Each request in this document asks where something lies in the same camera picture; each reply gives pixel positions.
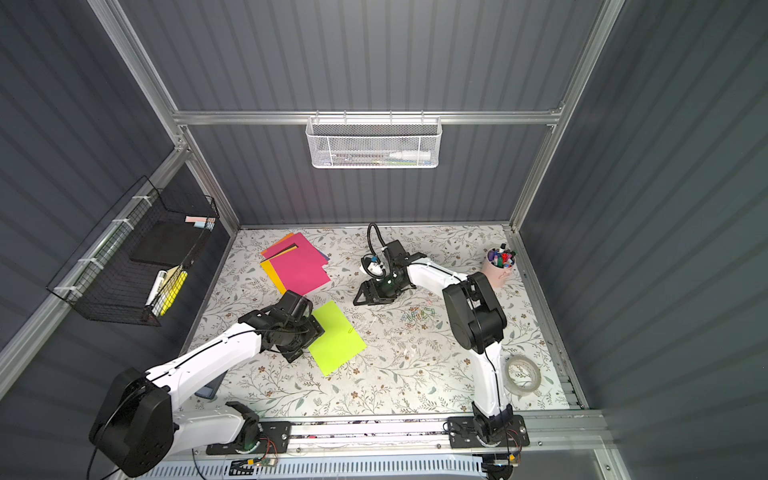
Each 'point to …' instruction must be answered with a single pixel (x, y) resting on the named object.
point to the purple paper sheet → (326, 257)
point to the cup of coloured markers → (499, 264)
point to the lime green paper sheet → (340, 343)
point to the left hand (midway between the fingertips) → (316, 338)
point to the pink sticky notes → (194, 219)
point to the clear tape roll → (520, 391)
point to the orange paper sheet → (276, 243)
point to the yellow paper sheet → (268, 267)
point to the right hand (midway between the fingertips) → (366, 302)
